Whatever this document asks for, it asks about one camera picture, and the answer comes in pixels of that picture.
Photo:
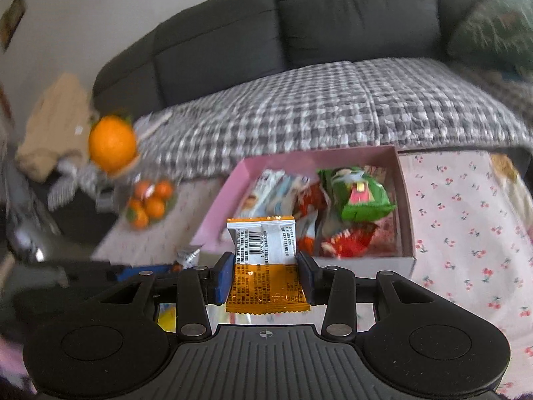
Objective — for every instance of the brown cookie packet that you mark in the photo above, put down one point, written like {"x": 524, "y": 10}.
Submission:
{"x": 379, "y": 174}

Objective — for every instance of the red-white candy packet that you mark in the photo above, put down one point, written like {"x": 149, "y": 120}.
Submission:
{"x": 307, "y": 212}

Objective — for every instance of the red snack packet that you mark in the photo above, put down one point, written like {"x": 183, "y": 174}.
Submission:
{"x": 351, "y": 242}

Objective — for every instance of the large orange fruit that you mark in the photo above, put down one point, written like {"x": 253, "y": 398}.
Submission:
{"x": 112, "y": 144}

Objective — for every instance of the dark grey sofa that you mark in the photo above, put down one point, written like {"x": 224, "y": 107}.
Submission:
{"x": 219, "y": 44}

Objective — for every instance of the orange and white snack packet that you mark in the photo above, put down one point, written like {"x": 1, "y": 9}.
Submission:
{"x": 266, "y": 276}

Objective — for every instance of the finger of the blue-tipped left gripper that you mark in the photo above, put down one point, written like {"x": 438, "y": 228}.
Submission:
{"x": 142, "y": 270}

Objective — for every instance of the blue-white snack packet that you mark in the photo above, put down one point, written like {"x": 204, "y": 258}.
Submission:
{"x": 282, "y": 199}

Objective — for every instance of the beige knitted garment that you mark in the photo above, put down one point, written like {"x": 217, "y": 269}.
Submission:
{"x": 58, "y": 128}

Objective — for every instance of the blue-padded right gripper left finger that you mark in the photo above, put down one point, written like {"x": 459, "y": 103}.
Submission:
{"x": 197, "y": 288}

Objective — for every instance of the white-blue snack bar packet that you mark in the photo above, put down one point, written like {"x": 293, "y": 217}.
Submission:
{"x": 254, "y": 204}

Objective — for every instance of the yellow snack packet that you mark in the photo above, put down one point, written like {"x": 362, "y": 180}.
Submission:
{"x": 166, "y": 317}

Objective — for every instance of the glass jar of small oranges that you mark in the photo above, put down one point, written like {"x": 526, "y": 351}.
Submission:
{"x": 142, "y": 196}

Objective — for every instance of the pink snack packet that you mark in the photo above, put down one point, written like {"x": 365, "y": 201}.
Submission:
{"x": 386, "y": 240}

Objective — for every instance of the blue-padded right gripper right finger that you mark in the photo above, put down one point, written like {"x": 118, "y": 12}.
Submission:
{"x": 334, "y": 287}

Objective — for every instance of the green patterned cushion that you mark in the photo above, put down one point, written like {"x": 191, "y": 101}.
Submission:
{"x": 497, "y": 34}

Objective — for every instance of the grey checkered quilted blanket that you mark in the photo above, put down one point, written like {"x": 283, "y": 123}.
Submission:
{"x": 408, "y": 103}

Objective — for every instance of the green cartoon-girl snack packet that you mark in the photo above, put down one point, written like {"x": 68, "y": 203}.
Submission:
{"x": 356, "y": 195}

